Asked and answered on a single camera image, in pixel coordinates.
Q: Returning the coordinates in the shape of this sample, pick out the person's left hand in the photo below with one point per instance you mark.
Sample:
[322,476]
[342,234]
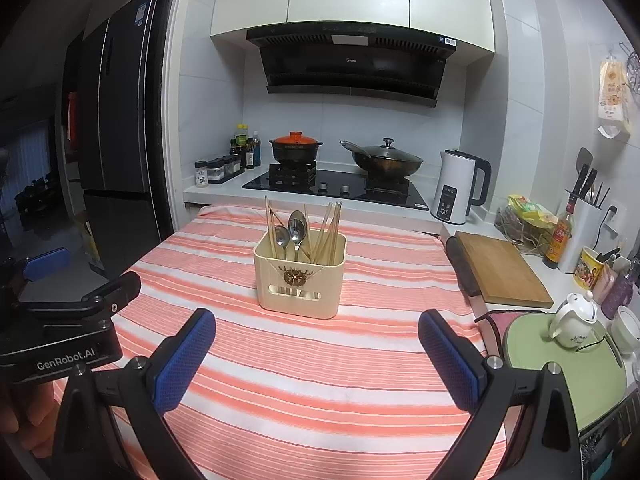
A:
[30,420]

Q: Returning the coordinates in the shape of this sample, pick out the pink white striped tablecloth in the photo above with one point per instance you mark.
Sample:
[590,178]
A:
[300,370]

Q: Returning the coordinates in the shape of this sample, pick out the wooden cutting board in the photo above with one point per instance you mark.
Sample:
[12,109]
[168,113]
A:
[500,270]

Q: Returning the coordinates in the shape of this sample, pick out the dark seasoning bottle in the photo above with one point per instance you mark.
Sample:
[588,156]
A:
[255,152]

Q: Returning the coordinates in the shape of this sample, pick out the white cup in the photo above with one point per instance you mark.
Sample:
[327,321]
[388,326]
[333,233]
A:
[627,327]

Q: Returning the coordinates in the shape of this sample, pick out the grey spatula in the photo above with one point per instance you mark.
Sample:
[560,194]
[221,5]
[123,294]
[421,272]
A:
[583,157]

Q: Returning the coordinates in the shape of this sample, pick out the purple bottle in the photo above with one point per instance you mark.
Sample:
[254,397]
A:
[620,292]

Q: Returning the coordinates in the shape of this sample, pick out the brown sauce bottle red label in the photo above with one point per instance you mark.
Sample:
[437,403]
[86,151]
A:
[559,240]

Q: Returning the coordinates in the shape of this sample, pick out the black wok with lid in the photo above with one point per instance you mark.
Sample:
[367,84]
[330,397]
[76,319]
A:
[387,162]

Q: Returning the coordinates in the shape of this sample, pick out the cream plastic utensil holder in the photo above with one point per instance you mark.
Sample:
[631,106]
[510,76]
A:
[300,300]

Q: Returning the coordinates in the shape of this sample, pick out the black range hood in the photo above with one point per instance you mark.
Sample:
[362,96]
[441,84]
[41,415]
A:
[350,60]

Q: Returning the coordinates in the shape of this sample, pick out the white spice jar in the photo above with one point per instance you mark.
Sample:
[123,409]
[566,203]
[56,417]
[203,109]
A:
[200,176]

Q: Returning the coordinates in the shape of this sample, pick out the black gas stove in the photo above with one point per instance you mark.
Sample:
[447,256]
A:
[340,187]

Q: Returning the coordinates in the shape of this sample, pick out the black clay pot orange lid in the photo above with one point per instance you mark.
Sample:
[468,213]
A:
[295,150]

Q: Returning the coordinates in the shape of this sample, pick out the black rack of spice jars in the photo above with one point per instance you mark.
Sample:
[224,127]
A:
[222,167]

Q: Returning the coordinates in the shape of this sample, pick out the dark shelf unit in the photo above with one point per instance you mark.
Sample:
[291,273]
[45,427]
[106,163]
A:
[70,110]

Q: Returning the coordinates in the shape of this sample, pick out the cardboard box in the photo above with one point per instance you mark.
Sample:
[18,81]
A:
[90,245]

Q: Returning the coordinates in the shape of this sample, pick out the white wall socket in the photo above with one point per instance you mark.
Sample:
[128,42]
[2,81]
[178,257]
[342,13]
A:
[612,215]

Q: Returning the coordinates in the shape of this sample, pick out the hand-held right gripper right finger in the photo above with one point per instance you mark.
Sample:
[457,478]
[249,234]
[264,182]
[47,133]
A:
[450,360]

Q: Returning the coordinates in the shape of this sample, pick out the green mat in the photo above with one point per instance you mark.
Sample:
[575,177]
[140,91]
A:
[540,375]

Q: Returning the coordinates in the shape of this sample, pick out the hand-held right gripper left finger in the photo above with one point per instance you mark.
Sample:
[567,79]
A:
[185,360]

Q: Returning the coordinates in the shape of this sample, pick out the metal spoon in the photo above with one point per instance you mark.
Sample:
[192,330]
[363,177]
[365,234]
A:
[281,237]
[297,222]

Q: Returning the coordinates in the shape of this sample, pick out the hanging plastic bag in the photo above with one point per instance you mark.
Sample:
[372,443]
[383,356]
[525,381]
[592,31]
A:
[615,95]

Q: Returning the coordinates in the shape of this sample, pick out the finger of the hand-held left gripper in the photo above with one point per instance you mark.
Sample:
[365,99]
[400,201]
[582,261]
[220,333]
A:
[47,262]
[120,285]

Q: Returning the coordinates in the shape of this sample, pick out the white electric kettle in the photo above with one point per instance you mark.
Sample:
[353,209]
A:
[452,190]

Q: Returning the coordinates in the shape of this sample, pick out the white knife holder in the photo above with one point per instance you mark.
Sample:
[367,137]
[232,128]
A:
[582,230]

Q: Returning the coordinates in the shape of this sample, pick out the yellow printed mug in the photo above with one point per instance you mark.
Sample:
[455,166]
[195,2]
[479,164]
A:
[587,270]

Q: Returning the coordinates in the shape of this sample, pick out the dark grey refrigerator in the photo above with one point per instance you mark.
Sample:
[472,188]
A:
[120,135]

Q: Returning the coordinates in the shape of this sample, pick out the white teapot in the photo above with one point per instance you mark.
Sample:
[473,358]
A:
[570,320]

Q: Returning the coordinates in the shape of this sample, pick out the yellow capped oil bottle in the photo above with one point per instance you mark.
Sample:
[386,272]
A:
[242,142]

